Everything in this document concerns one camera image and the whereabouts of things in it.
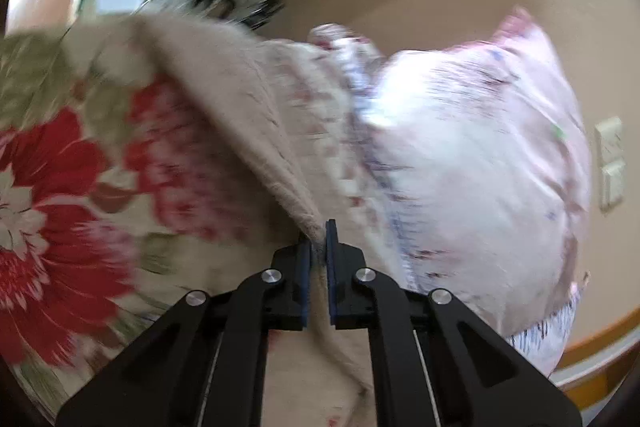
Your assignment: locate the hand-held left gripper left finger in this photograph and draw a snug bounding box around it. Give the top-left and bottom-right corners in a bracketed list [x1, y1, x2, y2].
[55, 239, 313, 427]

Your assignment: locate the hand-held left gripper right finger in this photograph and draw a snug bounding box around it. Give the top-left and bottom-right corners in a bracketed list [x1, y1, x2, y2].
[325, 219, 583, 427]

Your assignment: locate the grey cable-knit blanket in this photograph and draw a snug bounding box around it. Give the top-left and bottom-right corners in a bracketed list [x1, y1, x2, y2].
[127, 14, 376, 427]

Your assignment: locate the pink lavender print pillow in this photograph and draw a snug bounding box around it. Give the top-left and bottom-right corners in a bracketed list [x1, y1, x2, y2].
[307, 7, 593, 343]

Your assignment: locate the red floral blanket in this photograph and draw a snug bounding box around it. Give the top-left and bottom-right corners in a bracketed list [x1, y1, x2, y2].
[0, 19, 311, 423]

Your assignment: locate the cream wall light switch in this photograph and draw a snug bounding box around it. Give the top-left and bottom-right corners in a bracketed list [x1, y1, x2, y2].
[594, 117, 627, 212]

